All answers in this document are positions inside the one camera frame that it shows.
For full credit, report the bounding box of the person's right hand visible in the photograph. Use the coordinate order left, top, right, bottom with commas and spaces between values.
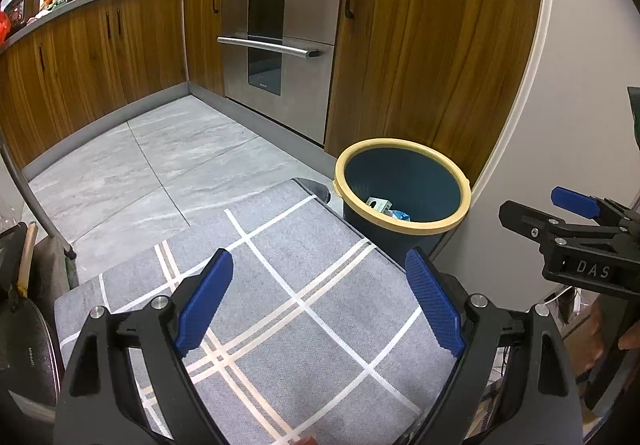
617, 320, 640, 351

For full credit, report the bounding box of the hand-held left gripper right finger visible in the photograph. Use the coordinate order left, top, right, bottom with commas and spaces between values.
404, 247, 586, 445

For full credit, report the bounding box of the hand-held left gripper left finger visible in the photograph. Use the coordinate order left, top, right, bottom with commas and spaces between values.
52, 247, 235, 445

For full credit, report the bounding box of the wooden kitchen cabinet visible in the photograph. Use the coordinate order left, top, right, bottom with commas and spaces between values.
0, 0, 190, 171
324, 0, 547, 183
181, 0, 227, 98

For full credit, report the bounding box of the stainless steel built-in oven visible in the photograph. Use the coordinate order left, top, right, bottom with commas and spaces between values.
216, 0, 348, 146

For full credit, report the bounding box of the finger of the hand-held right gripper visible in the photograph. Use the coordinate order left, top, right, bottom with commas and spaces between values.
499, 200, 623, 251
551, 186, 640, 232

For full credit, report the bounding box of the grey cloth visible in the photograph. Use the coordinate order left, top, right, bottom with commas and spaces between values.
32, 232, 81, 296

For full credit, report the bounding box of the dark cooker appliance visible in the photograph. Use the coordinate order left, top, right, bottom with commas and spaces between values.
2, 0, 42, 28

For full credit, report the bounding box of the black pan with wooden handle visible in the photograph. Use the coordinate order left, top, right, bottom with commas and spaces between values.
0, 221, 63, 406

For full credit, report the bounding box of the blue bin with yellow rim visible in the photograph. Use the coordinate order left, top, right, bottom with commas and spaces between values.
334, 138, 472, 271

